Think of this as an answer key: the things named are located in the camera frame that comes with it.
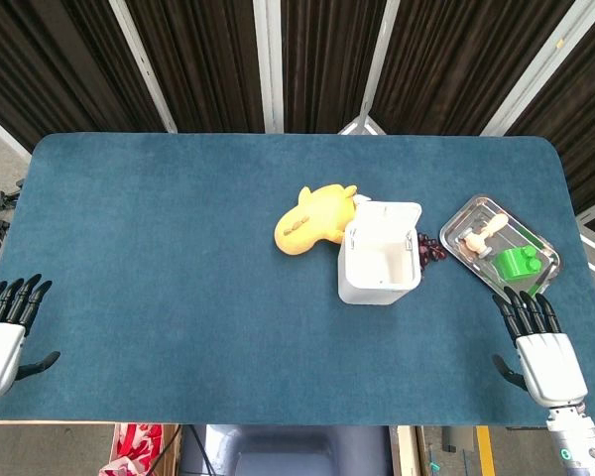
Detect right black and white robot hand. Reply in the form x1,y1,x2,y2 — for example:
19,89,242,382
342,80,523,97
491,286,589,409

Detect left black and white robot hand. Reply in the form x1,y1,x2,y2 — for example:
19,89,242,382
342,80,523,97
0,273,61,399

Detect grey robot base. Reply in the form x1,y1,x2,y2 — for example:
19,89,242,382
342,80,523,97
178,424,394,476

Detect white plastic box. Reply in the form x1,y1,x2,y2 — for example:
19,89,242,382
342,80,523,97
337,231,422,305

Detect green plastic block toy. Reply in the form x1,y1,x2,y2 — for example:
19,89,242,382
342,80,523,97
494,246,544,284

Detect wooden stamp toy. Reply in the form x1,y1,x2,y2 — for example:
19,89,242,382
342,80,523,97
462,213,509,260

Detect stainless steel tray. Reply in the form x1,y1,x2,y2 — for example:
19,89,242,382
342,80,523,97
438,193,562,298

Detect dark purple grapes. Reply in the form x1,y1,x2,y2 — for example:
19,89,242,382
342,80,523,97
416,232,448,272

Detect red and white bag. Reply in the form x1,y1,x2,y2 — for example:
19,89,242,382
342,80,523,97
97,422,166,476

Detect wooden board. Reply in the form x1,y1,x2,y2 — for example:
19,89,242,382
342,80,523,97
395,424,423,476

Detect blue table mat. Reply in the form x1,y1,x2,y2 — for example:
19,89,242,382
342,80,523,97
0,131,595,427

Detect yellow plush toy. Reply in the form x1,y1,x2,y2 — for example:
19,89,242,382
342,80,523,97
274,183,373,256

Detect dark brown curtain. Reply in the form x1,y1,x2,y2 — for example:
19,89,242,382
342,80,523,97
0,0,595,214

